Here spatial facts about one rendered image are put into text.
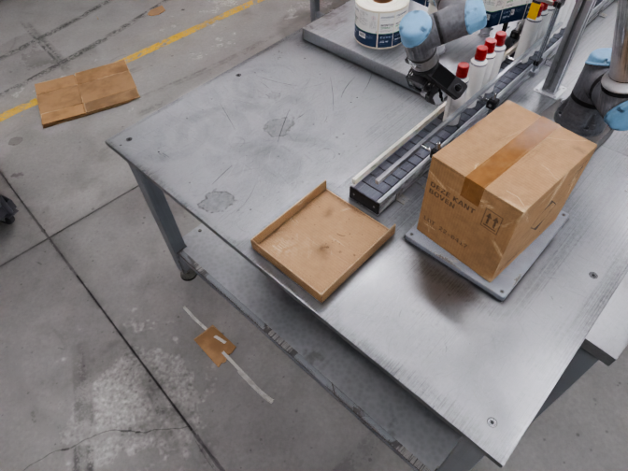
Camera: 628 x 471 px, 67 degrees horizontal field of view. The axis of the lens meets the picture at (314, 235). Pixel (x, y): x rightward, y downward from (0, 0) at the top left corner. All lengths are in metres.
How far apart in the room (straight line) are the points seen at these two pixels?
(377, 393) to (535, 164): 0.97
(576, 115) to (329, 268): 0.88
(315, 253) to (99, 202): 1.77
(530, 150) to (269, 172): 0.75
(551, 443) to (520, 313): 0.90
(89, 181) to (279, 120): 1.56
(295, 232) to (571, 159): 0.70
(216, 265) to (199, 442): 0.69
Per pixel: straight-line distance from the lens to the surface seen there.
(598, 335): 1.31
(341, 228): 1.33
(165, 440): 2.03
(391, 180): 1.39
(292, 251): 1.28
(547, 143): 1.23
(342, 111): 1.71
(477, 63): 1.60
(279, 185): 1.45
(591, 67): 1.60
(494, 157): 1.16
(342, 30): 2.07
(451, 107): 1.56
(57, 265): 2.64
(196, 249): 2.13
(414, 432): 1.73
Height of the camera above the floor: 1.86
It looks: 52 degrees down
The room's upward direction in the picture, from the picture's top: 3 degrees counter-clockwise
